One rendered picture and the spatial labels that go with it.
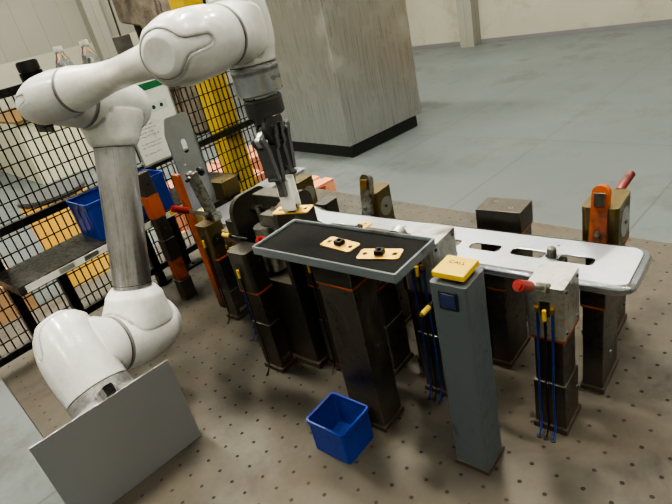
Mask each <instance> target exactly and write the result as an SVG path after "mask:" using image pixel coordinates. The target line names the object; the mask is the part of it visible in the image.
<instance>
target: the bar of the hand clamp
mask: <svg viewBox="0 0 672 504"><path fill-rule="evenodd" d="M204 174H205V171H204V169H203V168H202V167H197V168H196V171H195V172H194V173H192V171H189V172H187V173H186V174H185V176H186V180H185V182H186V183H188V182H189V183H190V185H191V187H192V189H193V191H194V193H195V195H196V197H197V199H198V200H199V202H200V204H201V206H202V208H203V210H204V212H210V214H211V216H212V218H213V213H214V212H216V211H217V210H216V208H215V206H214V204H213V202H212V200H211V198H210V196H209V194H208V192H207V190H206V188H205V186H204V184H203V182H202V180H201V178H200V176H203V175H204ZM199 175H200V176H199Z"/></svg>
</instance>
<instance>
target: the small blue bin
mask: <svg viewBox="0 0 672 504"><path fill-rule="evenodd" d="M368 411H369V409H368V406H367V405H366V404H363V403H361V402H358V401H356V400H353V399H351V398H348V397H346V396H343V395H341V394H338V393H336V392H331V393H330V394H329V395H328V396H327V397H326V398H325V399H324V400H323V401H322V402H321V403H320V404H319V405H318V406H317V407H316V408H315V409H314V410H313V411H312V412H311V413H310V414H309V415H308V416H307V418H306V421H307V424H309V425H310V428H311V432H312V435H313V438H314V441H315V444H316V447H317V449H319V450H321V451H323V452H325V453H327V454H329V455H331V456H333V457H335V458H337V459H339V460H341V461H342V462H344V463H346V464H352V463H353V462H354V461H355V460H356V458H357V457H358V456H359V455H360V454H361V452H362V451H363V450H364V449H365V447H366V446H367V445H368V444H369V442H370V441H371V440H372V439H373V437H374V435H373V431H372V427H371V423H370V419H369V415H368Z"/></svg>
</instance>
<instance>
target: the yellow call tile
mask: <svg viewBox="0 0 672 504"><path fill-rule="evenodd" d="M478 266H479V260H478V259H471V258H465V257H459V256H452V255H447V256H446V257H445V258H444V259H443V260H442V261H441V262H440V263H439V264H438V265H437V266H436V267H435V268H434V269H433V270H432V276H433V277H437V278H442V279H448V280H453V281H458V282H465V281H466V279H467V278H468V277H469V276H470V275H471V274H472V273H473V272H474V271H475V269H476V268H477V267H478Z"/></svg>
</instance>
